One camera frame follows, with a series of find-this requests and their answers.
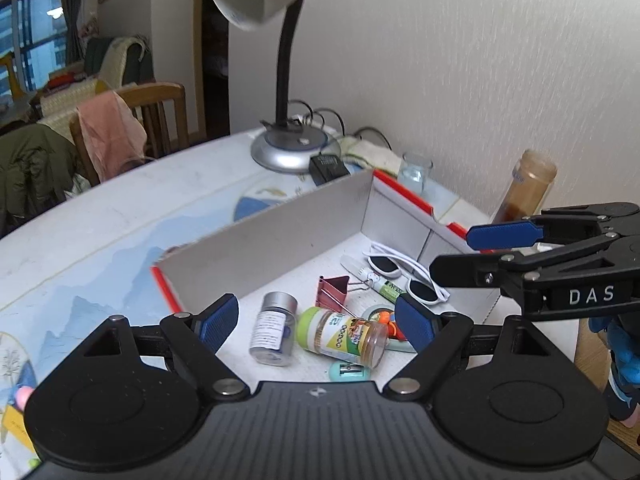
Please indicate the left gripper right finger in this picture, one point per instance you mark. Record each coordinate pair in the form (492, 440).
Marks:
(439, 340)

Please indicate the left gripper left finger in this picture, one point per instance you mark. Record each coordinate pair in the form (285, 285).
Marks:
(193, 341)

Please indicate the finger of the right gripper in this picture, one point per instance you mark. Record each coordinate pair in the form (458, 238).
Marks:
(501, 236)
(468, 271)

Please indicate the white sunglasses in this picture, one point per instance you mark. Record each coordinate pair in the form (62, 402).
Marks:
(393, 264)

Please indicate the red lobster keychain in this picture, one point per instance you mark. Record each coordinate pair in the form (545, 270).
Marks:
(388, 319)

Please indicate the green white glue stick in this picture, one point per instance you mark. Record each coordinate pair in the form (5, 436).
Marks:
(384, 287)

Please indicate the white purple pill bottle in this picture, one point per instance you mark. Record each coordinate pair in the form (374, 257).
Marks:
(272, 339)

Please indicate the brown jar green lid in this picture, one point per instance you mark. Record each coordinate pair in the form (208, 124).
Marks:
(341, 336)

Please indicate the red binder clip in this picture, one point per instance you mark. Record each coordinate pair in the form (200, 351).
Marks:
(332, 292)

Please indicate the blue gloved right hand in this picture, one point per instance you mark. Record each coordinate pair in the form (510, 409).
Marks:
(621, 392)

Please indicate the red white cardboard box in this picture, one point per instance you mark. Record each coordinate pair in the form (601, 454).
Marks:
(288, 247)

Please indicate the clear glass cup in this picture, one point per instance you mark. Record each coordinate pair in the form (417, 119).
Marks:
(414, 170)

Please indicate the black power adapter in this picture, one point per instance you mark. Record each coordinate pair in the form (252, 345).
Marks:
(325, 168)

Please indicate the yellow small box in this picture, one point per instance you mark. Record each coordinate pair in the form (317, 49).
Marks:
(12, 424)

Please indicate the wooden chair pink cloth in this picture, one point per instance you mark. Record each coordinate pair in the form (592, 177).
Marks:
(160, 107)

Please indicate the olive green jacket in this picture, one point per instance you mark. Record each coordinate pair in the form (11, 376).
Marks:
(38, 170)

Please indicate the sofa with blanket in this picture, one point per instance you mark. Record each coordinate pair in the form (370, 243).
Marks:
(109, 64)

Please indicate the silver desk lamp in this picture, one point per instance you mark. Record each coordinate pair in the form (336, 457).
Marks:
(287, 145)

